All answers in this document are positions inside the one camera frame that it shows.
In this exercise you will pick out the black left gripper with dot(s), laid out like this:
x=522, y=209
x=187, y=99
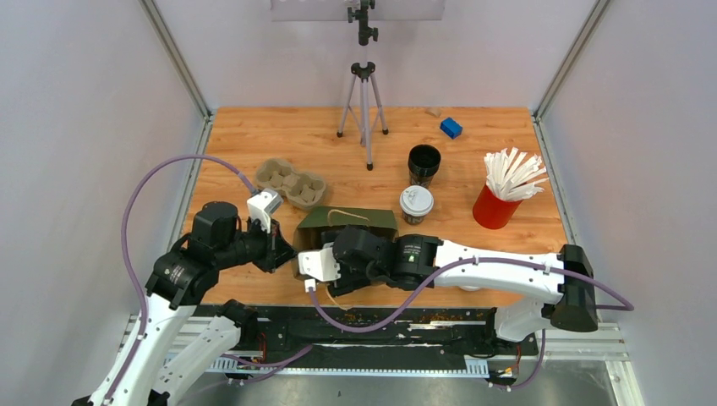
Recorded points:
x=277, y=249

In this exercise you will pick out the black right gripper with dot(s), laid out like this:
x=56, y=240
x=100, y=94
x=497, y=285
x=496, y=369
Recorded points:
x=347, y=282

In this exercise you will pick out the green paper bag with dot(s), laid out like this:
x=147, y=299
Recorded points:
x=321, y=226

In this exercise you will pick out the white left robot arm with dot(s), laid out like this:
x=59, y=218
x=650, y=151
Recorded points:
x=177, y=285

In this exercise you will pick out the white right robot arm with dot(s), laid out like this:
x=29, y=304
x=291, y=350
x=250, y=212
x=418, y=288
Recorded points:
x=556, y=288

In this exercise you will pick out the grey pulp cup carrier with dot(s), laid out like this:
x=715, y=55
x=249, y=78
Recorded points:
x=303, y=190

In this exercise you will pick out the black paper cup stack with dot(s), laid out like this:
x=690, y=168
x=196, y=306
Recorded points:
x=423, y=163

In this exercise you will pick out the red straw holder cup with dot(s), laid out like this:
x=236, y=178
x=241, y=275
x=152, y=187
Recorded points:
x=491, y=212

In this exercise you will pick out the blue small block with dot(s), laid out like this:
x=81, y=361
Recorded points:
x=451, y=128

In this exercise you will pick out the small tan block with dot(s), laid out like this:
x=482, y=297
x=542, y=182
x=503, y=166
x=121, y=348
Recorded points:
x=433, y=111

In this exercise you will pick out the white wrapped straws bundle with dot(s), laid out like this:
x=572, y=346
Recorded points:
x=513, y=176

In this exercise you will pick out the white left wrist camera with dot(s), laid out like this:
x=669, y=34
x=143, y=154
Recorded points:
x=262, y=206

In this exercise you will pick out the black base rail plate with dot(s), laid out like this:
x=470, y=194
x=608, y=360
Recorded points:
x=451, y=342

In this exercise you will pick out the grey camera tripod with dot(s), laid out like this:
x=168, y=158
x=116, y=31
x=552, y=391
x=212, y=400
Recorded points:
x=371, y=110

